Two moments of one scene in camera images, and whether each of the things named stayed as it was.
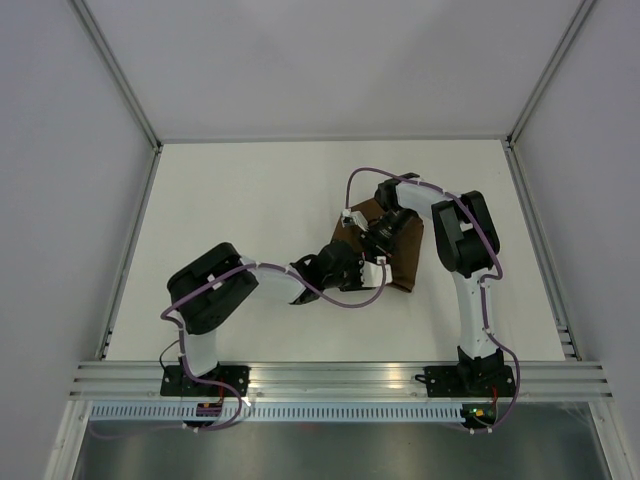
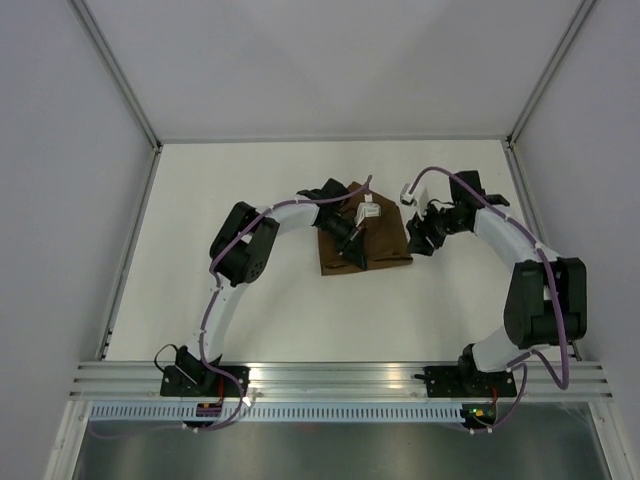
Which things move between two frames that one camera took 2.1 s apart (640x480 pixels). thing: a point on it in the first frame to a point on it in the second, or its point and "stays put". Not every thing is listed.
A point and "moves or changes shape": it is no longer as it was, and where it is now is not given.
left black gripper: (357, 261) to (351, 247)
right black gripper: (369, 239) to (418, 228)
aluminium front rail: (343, 379) stays put
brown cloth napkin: (405, 257) moves or changes shape
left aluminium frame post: (119, 75) stays put
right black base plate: (469, 381) stays put
